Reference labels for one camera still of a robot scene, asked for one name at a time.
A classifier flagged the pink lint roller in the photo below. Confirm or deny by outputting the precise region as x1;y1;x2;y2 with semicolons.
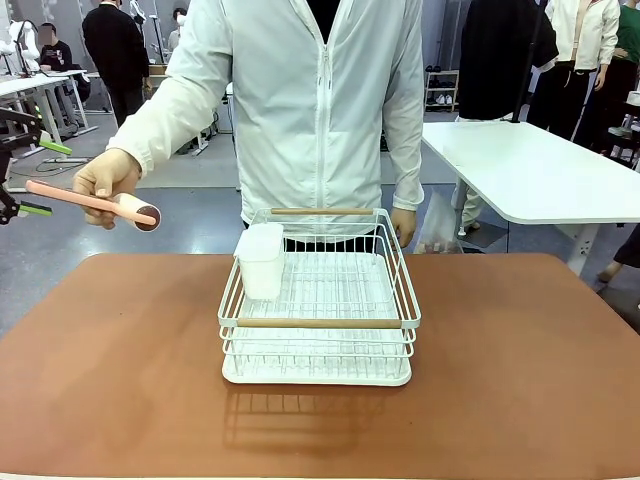
24;179;162;233

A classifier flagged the person right forearm white sleeve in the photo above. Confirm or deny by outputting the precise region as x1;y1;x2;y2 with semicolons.
106;69;216;179

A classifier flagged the person left forearm white sleeve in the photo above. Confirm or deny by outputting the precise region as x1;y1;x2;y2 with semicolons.
391;114;426;212

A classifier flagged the person right hand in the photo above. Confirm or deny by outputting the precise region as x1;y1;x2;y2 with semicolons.
72;148;144;231

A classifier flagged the person left hand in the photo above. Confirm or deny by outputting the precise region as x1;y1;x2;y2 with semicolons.
389;207;419;249

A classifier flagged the white background desk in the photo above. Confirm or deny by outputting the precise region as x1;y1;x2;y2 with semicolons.
0;68;100;147

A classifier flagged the seated person dark sweater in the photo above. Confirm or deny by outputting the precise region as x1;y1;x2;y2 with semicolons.
37;22;92;101

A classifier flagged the standing person in black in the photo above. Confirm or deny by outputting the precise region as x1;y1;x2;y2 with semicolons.
81;0;152;129

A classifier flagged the person with white mask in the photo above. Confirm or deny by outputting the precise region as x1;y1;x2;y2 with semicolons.
166;7;189;52

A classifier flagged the white plastic cutlery holder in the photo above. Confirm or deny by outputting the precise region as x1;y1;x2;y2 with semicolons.
233;222;286;301

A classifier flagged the person torso white zip jacket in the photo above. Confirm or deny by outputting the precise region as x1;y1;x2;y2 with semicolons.
164;0;426;240

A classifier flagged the white drip tray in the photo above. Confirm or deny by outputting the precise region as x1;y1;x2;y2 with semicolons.
221;252;414;387

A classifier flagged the wooden shoe rack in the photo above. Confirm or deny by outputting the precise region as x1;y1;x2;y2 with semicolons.
423;69;460;114

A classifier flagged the clear plastic bag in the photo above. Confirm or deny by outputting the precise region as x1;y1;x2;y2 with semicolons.
413;191;466;255

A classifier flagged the large white table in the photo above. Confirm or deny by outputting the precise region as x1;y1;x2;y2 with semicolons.
422;121;640;277

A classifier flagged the black pole stand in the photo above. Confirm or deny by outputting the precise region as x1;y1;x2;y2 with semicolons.
508;0;547;125

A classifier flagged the person in cream jacket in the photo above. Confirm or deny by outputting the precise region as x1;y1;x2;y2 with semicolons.
526;0;622;142

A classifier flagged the white wire dish rack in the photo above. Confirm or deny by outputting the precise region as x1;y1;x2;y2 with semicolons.
217;207;422;362

